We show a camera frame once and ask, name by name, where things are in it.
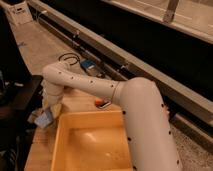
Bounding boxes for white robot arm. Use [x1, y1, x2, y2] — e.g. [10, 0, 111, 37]
[42, 62, 182, 171]

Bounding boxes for black coiled cable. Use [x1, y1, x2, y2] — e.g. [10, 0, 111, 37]
[58, 52, 81, 66]

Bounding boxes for blue sponge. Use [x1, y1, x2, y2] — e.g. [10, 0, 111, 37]
[34, 108, 53, 129]

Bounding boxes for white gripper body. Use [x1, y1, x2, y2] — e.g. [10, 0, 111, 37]
[44, 92, 63, 107]

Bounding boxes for yellow plastic bin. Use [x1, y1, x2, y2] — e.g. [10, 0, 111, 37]
[51, 111, 133, 171]

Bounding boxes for orange carrot piece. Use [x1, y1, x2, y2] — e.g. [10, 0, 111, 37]
[94, 98, 103, 105]

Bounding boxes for blue box device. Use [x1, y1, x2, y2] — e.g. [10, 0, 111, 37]
[80, 59, 95, 70]

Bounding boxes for white sign board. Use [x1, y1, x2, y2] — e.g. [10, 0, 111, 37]
[8, 1, 33, 26]

